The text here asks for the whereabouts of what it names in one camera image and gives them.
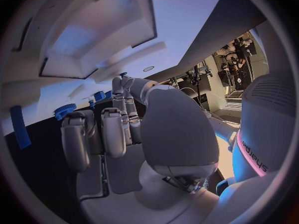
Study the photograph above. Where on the blue peg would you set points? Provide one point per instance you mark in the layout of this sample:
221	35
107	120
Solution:
123	74
91	103

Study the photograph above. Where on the blue block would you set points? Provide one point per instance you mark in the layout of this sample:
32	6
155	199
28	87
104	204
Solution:
100	95
108	94

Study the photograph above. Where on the equipment rack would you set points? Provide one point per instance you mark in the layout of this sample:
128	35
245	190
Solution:
236	63

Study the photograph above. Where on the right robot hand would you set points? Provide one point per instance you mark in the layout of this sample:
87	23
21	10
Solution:
179	130

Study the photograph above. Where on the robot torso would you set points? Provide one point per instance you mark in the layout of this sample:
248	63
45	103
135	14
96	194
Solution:
268	115

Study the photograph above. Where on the white task board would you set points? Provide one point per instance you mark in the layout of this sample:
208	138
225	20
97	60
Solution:
177	22

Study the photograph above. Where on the blue gear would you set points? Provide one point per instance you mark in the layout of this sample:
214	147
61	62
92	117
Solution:
65	109

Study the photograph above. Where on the long blue cylinder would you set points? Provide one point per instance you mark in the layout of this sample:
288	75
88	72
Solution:
20	127

